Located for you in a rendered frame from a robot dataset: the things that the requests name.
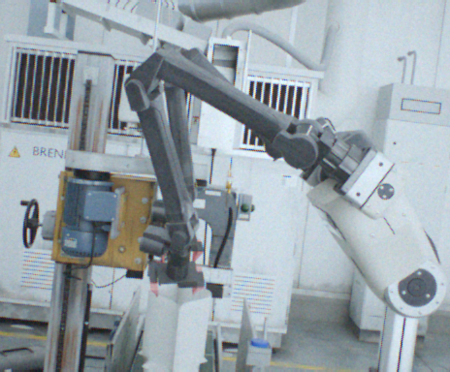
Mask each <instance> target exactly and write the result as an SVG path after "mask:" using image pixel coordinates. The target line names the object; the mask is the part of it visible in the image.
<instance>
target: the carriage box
mask: <svg viewBox="0 0 450 372"><path fill-rule="evenodd" d="M69 176H73V172H72V171H65V170H61V171H60V173H59V174H58V178H59V187H58V195H57V202H56V215H55V223H54V230H53V238H52V252H51V259H50V260H51V261H53V262H62V263H75V264H89V263H90V258H84V259H77V258H70V257H63V256H60V252H61V235H62V228H63V226H66V223H64V222H63V213H64V206H65V200H66V185H67V182H69V181H68V177H69ZM110 181H113V186H112V192H115V189H116V188H119V187H120V186H123V187H124V192H125V191H129V192H130V196H129V202H128V208H127V222H126V227H124V229H122V230H121V231H120V234H119V235H118V236H117V238H116V239H111V232H110V233H109V239H108V246H107V252H106V253H104V256H100V257H97V258H93V262H92V264H91V265H94V266H107V267H114V268H121V269H128V270H140V271H145V269H146V267H147V264H148V262H149V259H148V253H144V252H142V251H140V250H139V248H140V243H141V239H142V237H143V233H144V232H145V230H146V229H147V227H148V226H151V225H152V224H153V222H151V208H152V206H153V203H154V202H155V201H156V184H154V182H155V177H142V176H136V175H130V174H117V173H111V175H110Z"/></svg>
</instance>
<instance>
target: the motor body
mask: <svg viewBox="0 0 450 372"><path fill-rule="evenodd" d="M68 181H69V182H67V185H66V200H65V206H64V213H63V222H64V223H66V226H63V228H62V235H61V248H62V249H63V252H64V253H66V254H68V255H70V256H77V257H84V258H90V256H91V250H92V244H93V226H92V222H93V221H86V220H84V219H82V217H81V216H80V195H81V191H82V190H93V191H109V192H111V191H112V190H113V181H109V180H101V179H88V178H86V177H75V176H69V177H68ZM109 233H110V232H107V231H104V229H100V226H98V228H97V232H96V239H95V246H94V252H93V258H97V257H100V256H104V253H106V252H107V246H108V239H109Z"/></svg>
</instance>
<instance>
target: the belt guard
mask: <svg viewBox="0 0 450 372"><path fill-rule="evenodd" d="M65 167H68V168H76V169H82V170H88V171H112V172H122V173H132V174H151V175H155V173H154V168H153V165H152V164H151V159H148V158H141V157H132V156H130V157H127V156H125V155H117V154H103V153H96V152H88V151H80V150H66V158H65ZM193 168H194V171H195V175H196V179H203V180H206V179H207V177H208V170H209V165H208V164H197V163H193Z"/></svg>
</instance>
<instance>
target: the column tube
mask: <svg viewBox="0 0 450 372"><path fill-rule="evenodd" d="M114 63H115V62H114V60H113V58H110V57H109V56H103V55H90V54H84V53H77V63H76V70H75V77H74V85H73V99H72V105H71V113H70V127H69V135H68V141H67V149H66V150H80V131H81V123H82V116H83V103H84V95H85V87H86V84H82V80H83V66H90V67H96V68H99V70H98V77H97V85H91V92H90V103H89V104H90V107H89V113H88V120H87V128H86V142H85V149H84V151H88V152H96V153H103V154H105V153H106V146H107V131H108V125H109V118H110V111H111V97H112V90H113V70H114ZM66 266H67V263H62V262H55V263H54V270H53V277H52V292H51V299H50V307H49V320H48V333H47V347H46V355H45V362H44V372H55V371H56V363H57V348H58V345H59V344H58V341H59V337H60V335H59V334H60V321H61V319H62V318H61V314H62V306H63V294H64V285H65V278H66V275H63V271H65V270H66ZM92 270H93V265H91V266H90V268H88V269H73V270H72V273H71V275H73V276H77V277H79V278H80V279H81V280H77V279H74V278H72V277H71V282H70V296H69V300H68V301H69V303H68V309H67V324H66V331H65V336H64V337H65V338H64V344H63V359H62V367H61V372H80V351H81V344H82V338H83V322H84V317H85V316H84V315H85V308H86V295H87V287H86V284H87V283H91V277H92ZM66 279H67V280H70V278H66Z"/></svg>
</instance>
